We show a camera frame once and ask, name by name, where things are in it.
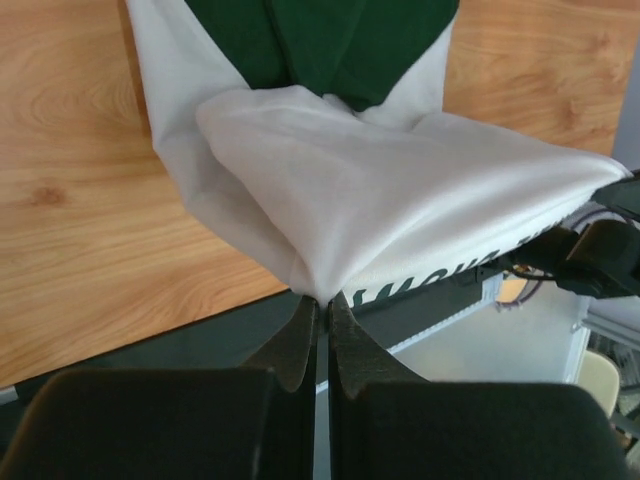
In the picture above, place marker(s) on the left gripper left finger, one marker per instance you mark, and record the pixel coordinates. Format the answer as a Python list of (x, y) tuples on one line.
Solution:
[(254, 421)]

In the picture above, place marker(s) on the beige chair in background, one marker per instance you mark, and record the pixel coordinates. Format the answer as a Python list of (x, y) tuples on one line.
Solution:
[(600, 377)]

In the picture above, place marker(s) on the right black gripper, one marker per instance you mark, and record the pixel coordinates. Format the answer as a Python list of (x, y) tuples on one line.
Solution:
[(602, 261)]

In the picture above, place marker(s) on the white green raglan t-shirt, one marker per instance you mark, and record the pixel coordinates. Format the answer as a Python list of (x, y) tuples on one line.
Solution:
[(329, 202)]

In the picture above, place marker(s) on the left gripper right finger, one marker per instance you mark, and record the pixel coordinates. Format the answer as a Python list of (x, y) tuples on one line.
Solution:
[(387, 422)]

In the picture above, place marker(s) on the black base mat strip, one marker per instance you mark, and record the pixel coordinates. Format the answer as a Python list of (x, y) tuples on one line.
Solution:
[(200, 340)]

